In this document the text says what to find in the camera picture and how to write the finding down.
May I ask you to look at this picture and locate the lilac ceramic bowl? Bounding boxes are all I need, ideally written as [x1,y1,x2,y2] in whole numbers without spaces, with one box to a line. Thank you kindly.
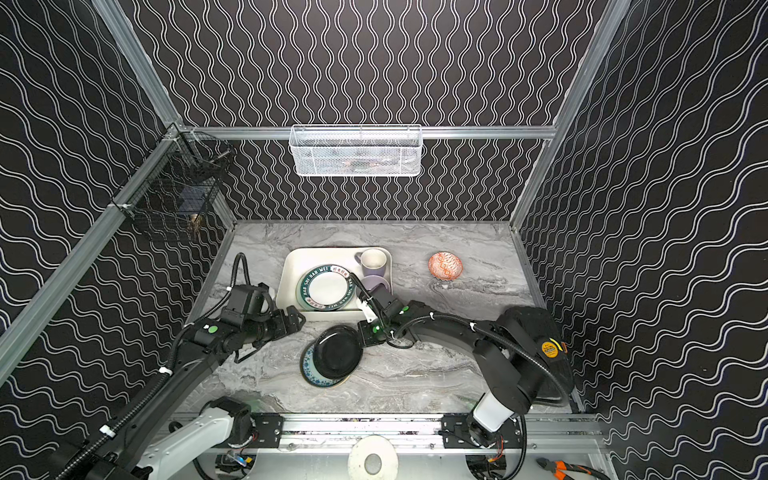
[360,275,391,292]

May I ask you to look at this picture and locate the black round plate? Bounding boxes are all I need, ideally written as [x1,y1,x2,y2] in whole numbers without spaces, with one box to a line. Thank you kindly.
[312,325,363,380]

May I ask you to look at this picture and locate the white plate green rim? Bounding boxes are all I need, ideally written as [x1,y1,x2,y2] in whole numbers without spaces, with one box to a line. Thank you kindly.
[296,264,356,312]

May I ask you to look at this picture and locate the lilac mug white inside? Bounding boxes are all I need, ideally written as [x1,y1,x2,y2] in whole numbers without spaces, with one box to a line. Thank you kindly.
[354,248,389,277]

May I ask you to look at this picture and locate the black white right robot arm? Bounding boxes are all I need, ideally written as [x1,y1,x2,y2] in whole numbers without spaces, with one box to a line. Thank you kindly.
[351,275,574,447]

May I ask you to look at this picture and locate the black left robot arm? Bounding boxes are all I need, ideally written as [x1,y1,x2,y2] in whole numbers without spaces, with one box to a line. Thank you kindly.
[48,253,306,479]

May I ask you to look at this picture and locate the white plastic bin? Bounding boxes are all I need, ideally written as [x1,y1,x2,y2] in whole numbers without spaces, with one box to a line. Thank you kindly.
[276,247,394,323]

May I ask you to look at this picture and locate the blue patterned plate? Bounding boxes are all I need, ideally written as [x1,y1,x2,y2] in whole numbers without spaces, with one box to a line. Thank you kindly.
[300,343,347,388]

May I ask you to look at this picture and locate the red patterned bowl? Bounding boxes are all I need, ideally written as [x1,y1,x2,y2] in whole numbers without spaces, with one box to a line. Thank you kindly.
[428,251,464,281]

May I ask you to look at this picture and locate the white tape roll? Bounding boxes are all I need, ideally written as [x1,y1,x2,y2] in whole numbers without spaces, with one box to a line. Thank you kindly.
[347,435,399,480]

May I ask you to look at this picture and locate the yellow tape measure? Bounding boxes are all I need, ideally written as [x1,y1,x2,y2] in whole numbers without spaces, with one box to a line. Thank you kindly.
[540,338,567,361]

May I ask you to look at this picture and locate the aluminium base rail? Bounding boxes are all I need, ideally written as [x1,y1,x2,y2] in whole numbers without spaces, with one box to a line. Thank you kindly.
[242,413,603,455]

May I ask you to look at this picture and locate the black wire basket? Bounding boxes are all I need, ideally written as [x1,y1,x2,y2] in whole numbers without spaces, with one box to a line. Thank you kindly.
[118,132,235,243]

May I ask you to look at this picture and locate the clear wall basket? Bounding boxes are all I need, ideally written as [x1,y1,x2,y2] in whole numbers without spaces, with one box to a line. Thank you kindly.
[289,124,424,177]

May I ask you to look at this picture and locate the orange handled pliers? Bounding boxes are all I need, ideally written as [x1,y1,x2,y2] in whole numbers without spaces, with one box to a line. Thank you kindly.
[536,458,610,480]

